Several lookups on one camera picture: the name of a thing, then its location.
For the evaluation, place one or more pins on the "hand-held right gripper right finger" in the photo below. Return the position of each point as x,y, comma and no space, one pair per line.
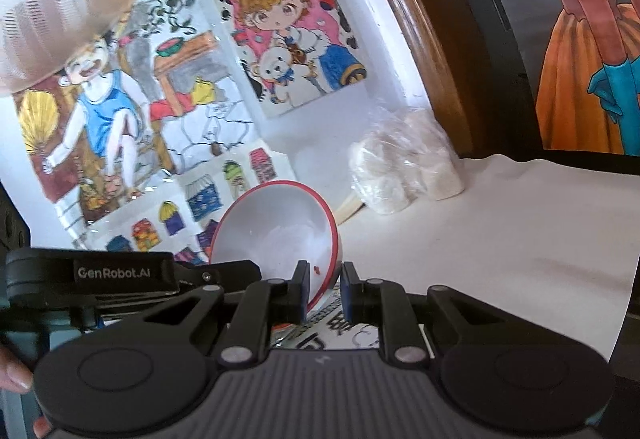
348,294

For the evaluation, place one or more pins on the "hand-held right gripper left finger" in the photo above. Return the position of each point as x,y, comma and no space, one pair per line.
300,291

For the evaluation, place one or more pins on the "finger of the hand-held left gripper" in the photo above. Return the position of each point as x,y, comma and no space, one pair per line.
220,275

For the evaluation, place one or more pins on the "white bowl with red rim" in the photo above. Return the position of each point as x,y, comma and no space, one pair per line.
280,229

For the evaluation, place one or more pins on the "person's left hand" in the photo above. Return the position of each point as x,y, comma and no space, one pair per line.
15,371

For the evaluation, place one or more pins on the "colourful houses drawing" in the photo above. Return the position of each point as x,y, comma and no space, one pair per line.
200,199

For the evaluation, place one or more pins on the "cream cylindrical roll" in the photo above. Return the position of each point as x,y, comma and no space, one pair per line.
350,209

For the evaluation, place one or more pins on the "plastic bag of white blocks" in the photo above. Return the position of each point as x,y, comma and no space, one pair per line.
400,169

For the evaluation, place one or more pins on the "child with fan drawing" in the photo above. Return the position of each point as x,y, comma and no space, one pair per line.
100,119

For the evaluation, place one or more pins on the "girl with teddy bear drawing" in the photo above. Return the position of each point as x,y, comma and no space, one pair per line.
280,19

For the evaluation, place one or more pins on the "painting with orange dress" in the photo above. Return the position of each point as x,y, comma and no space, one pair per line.
575,69

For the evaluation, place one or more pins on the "brown wooden picture frame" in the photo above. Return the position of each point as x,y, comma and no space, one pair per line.
400,4

